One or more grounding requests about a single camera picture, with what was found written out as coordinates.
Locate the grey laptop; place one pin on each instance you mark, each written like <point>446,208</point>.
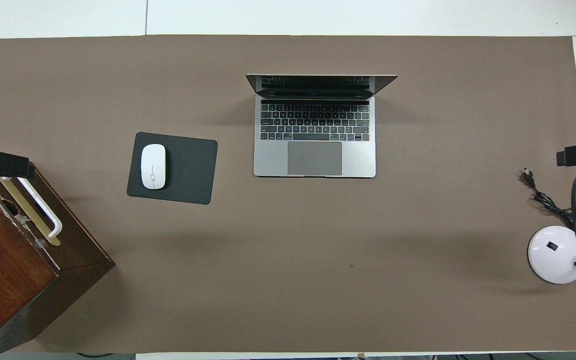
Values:
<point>273,160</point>

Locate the brown table mat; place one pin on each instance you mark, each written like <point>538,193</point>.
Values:
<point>318,275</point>

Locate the black mouse pad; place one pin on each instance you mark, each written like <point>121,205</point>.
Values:
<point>193,170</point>

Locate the white computer mouse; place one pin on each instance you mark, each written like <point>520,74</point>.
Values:
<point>153,166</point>

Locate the dark wooden box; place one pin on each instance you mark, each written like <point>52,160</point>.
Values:
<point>3,280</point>

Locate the white desk lamp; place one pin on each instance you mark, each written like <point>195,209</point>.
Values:
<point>555,255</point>

